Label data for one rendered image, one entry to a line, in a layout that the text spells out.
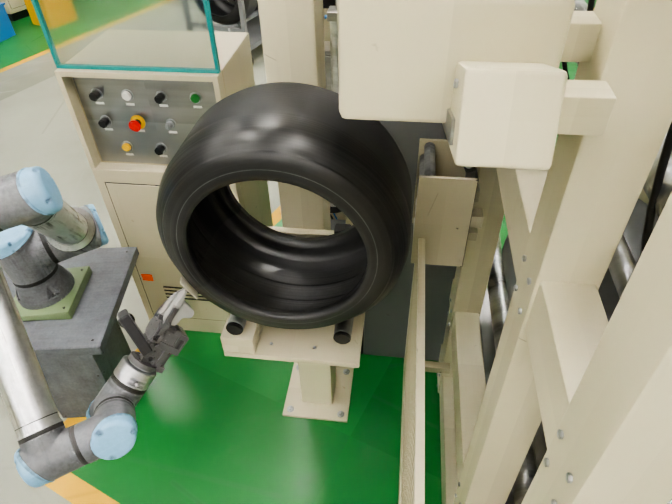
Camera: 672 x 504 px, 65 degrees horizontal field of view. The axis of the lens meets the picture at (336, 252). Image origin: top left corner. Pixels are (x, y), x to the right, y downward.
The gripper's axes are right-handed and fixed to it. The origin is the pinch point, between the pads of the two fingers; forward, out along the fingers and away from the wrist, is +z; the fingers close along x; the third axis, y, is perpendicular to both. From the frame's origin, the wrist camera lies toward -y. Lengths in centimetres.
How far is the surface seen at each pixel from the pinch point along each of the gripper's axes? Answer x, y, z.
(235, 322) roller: 1.3, 16.5, -0.4
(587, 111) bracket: 82, -5, 54
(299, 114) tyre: 24, -10, 46
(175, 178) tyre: 12.3, -19.6, 22.0
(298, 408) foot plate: -51, 92, -30
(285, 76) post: -3, -8, 57
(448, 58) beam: 73, -19, 50
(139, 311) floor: -137, 44, -44
